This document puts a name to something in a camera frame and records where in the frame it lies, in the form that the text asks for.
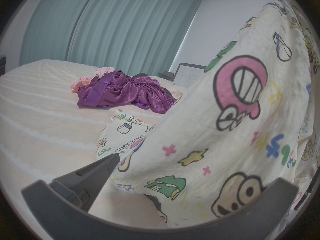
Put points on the white printed pyjama top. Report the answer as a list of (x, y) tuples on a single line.
[(225, 146)]

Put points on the purple satin garment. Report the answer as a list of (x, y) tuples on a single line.
[(125, 94)]

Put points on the bed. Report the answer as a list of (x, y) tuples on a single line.
[(45, 109)]

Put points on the pink garment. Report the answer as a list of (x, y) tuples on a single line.
[(80, 82)]

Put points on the blue-green curtain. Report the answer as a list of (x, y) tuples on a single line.
[(50, 21), (140, 29)]

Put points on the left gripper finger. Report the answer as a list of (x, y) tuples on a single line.
[(92, 179)]

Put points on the grey bedside table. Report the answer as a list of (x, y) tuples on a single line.
[(166, 75)]

